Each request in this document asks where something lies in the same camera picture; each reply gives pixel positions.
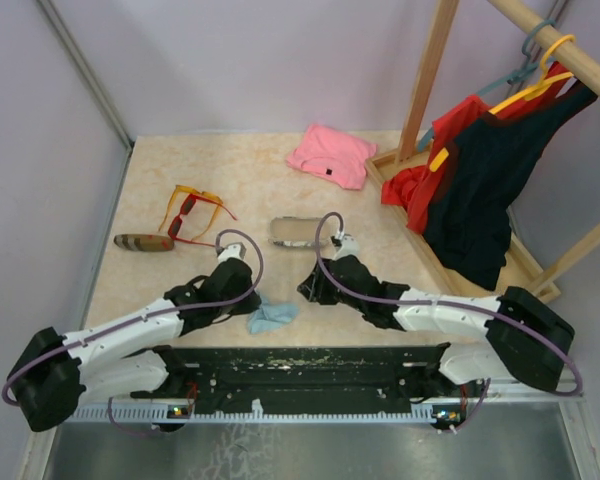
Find light blue cloth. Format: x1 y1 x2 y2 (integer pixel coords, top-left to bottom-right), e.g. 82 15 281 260
247 296 299 335

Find map print glasses case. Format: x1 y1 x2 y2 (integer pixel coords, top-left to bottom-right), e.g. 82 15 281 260
268 216 331 249

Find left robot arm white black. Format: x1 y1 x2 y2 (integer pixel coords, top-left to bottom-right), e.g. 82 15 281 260
1 258 262 432

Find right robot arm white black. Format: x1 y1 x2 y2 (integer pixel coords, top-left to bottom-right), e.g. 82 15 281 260
297 255 575 396

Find red sunglasses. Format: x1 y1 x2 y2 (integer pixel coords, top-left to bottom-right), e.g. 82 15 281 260
163 194 238 247

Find orange sunglasses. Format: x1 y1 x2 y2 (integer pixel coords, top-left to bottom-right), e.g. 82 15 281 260
158 185 226 246

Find brown striped glasses case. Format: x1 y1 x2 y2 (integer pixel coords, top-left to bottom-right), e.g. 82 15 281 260
113 234 175 252

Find folded pink shirt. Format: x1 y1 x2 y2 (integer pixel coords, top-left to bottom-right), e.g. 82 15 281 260
286 124 378 190

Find dark navy shirt hanging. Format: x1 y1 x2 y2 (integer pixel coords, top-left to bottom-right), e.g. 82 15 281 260
423 81 598 291

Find teal hanger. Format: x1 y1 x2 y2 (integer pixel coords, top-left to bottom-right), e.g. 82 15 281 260
416 19 556 153

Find yellow hanger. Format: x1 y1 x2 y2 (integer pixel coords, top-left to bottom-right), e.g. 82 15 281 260
418 35 575 173

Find wooden clothes rack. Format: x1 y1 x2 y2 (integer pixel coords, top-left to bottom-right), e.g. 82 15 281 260
367 1 600 305

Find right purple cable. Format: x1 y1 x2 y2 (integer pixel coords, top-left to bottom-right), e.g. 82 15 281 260
313 212 584 431

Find purple cable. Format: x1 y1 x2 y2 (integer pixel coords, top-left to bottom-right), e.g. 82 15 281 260
0 228 266 439
313 212 584 431

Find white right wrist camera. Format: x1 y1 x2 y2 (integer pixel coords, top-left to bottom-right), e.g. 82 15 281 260
331 232 360 260

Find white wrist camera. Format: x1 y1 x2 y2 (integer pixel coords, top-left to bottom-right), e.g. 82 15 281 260
217 242 246 263
331 232 360 260

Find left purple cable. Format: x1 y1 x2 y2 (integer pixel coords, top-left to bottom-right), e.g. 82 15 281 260
0 228 266 439

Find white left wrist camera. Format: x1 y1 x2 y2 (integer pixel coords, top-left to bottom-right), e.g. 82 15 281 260
217 242 246 263

